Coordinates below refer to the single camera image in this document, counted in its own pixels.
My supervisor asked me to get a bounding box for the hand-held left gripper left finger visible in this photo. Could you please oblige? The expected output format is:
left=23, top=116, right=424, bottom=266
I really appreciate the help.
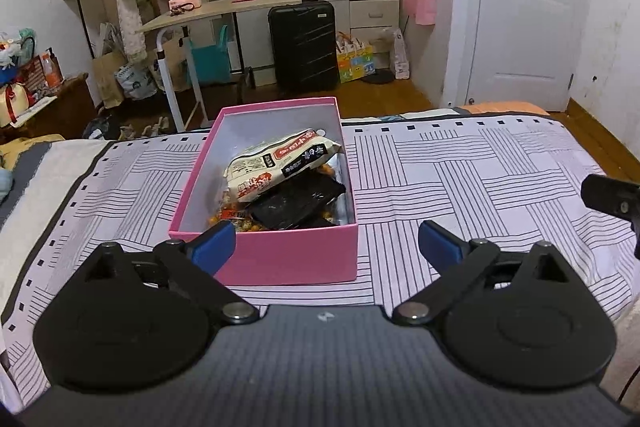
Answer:
left=82, top=222, right=262, bottom=327

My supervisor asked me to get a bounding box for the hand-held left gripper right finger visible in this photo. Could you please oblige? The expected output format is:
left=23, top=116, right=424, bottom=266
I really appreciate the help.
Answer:
left=392, top=221, right=572, bottom=327

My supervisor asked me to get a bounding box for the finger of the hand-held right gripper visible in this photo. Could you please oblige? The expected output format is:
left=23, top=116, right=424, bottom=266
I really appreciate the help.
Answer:
left=581, top=174, right=640, bottom=259

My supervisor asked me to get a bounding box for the pink cardboard box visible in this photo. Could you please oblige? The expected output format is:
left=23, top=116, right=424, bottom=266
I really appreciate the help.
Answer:
left=168, top=97, right=359, bottom=286

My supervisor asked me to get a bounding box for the black snack bag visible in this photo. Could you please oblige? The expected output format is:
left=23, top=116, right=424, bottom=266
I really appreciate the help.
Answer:
left=248, top=172, right=347, bottom=231

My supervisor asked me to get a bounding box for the cream snack bag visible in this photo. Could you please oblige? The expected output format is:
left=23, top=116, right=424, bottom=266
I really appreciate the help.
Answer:
left=223, top=128, right=344, bottom=204

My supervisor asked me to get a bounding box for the striped bedsheet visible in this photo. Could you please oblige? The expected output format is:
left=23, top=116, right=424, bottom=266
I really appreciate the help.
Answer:
left=0, top=107, right=640, bottom=413

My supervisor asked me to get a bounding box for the orange bed cover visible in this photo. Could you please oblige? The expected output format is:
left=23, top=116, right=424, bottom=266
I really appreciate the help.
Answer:
left=457, top=103, right=551, bottom=116

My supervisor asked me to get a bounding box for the teal shopping bag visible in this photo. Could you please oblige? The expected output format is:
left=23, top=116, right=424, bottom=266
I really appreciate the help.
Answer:
left=189, top=24, right=232, bottom=84

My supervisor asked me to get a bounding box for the white door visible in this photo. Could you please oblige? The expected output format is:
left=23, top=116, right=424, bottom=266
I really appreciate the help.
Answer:
left=465, top=0, right=593, bottom=112

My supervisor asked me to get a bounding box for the white plastic bag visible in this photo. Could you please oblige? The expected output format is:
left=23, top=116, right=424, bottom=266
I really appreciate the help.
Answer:
left=389, top=28, right=411, bottom=80

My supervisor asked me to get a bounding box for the brown paper bag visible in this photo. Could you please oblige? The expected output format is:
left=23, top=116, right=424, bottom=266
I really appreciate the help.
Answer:
left=92, top=23, right=128, bottom=108

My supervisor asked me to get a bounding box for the colourful gift box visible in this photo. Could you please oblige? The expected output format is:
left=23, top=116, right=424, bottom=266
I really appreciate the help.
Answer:
left=336, top=32, right=376, bottom=84

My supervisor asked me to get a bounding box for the dark wooden nightstand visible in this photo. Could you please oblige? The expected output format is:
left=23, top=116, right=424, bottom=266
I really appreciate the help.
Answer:
left=0, top=74, right=96, bottom=142

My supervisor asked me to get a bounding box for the yellow pillow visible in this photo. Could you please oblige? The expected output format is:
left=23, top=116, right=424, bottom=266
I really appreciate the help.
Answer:
left=0, top=134, right=66, bottom=171

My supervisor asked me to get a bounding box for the black suitcase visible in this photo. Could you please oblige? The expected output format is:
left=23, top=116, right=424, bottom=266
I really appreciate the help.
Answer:
left=267, top=0, right=339, bottom=92

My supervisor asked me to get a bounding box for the orange drink bottle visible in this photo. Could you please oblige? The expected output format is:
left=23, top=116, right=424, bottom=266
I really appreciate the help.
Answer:
left=41, top=52, right=63, bottom=88

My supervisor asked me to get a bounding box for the wooden folding table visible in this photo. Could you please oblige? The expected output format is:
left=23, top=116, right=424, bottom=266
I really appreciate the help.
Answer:
left=135, top=0, right=303, bottom=132

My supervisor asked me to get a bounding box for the cream bag with red ribbon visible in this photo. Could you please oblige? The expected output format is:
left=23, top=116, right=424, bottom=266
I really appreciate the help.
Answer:
left=0, top=82, right=33, bottom=128

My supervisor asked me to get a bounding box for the red basket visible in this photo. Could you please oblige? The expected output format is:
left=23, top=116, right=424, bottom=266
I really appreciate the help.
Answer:
left=20, top=49, right=63, bottom=92

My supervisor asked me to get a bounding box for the printed drawstring bag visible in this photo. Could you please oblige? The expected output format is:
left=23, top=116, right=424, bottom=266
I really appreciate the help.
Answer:
left=116, top=62, right=158, bottom=101

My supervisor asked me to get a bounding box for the black cable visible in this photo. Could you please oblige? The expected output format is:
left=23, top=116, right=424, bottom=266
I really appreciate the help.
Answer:
left=617, top=372, right=640, bottom=408

